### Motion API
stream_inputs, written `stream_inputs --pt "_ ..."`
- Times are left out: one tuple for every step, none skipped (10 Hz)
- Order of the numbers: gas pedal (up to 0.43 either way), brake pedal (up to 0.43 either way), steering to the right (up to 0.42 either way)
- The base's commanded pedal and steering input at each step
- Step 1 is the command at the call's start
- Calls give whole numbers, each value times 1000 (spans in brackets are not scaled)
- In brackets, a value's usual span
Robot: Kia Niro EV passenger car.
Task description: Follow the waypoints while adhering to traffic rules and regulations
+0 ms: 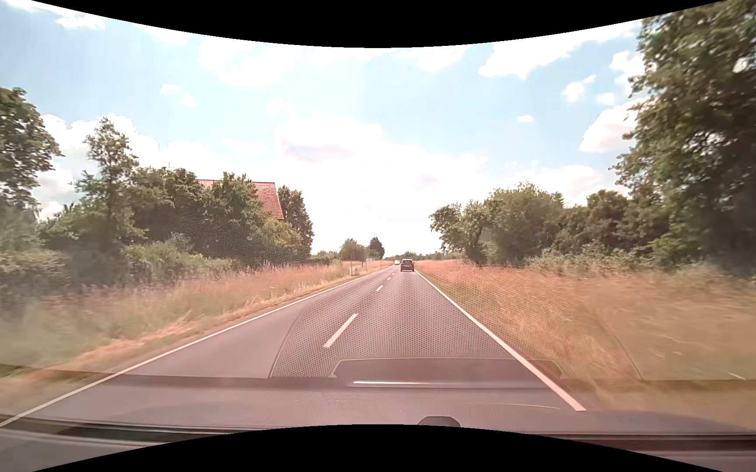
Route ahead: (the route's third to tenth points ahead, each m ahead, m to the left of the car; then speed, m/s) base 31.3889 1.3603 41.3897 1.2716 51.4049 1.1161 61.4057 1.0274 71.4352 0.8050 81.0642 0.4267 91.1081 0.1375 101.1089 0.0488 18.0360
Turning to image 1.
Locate group of distant trees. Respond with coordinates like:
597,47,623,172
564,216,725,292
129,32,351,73
338,236,387,262

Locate red-roofed building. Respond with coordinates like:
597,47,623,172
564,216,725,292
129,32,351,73
195,178,286,220

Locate grey asphalt road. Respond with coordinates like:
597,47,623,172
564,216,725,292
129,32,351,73
0,260,589,441

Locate row of trees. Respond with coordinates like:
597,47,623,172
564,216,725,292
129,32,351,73
429,0,756,276
0,59,316,316

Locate dry grass verge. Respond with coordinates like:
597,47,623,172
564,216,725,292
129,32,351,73
415,259,756,434
0,260,394,420

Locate road markings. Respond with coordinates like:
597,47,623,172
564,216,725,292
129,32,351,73
0,261,587,441

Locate car's own bonnet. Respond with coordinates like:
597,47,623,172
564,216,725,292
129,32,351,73
0,409,756,472

